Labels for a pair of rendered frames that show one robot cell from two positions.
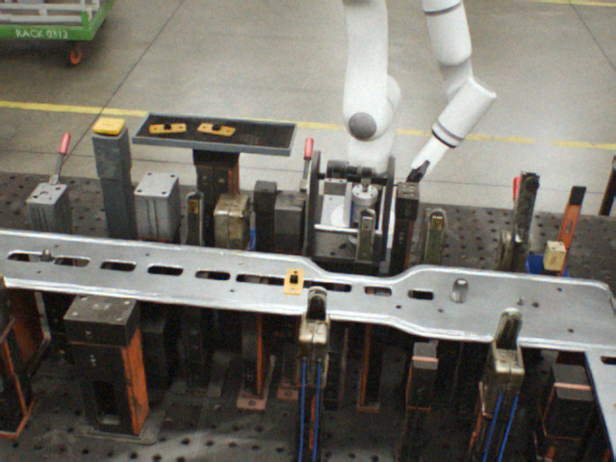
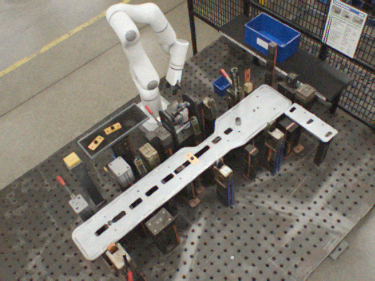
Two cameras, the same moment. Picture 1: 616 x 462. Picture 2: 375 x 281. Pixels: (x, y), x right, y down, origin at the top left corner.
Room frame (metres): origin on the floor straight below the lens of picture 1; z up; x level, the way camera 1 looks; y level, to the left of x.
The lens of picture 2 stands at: (0.35, 0.70, 2.71)
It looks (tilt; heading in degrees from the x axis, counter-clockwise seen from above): 54 degrees down; 323
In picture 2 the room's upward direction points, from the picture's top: 10 degrees counter-clockwise
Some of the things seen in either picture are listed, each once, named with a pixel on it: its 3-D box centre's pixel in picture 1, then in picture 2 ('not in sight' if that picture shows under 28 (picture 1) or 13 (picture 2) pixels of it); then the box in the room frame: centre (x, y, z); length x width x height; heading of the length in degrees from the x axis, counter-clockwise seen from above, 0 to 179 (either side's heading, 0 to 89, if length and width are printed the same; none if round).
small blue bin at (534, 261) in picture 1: (543, 278); (222, 86); (1.61, -0.64, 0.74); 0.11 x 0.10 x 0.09; 85
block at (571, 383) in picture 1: (554, 431); (285, 138); (0.99, -0.50, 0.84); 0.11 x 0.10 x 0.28; 175
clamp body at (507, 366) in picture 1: (490, 421); (272, 150); (0.98, -0.36, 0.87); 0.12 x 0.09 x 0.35; 175
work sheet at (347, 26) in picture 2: not in sight; (343, 27); (1.04, -0.98, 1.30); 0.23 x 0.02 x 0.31; 175
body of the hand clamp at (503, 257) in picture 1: (500, 299); (233, 109); (1.35, -0.45, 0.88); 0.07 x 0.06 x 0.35; 175
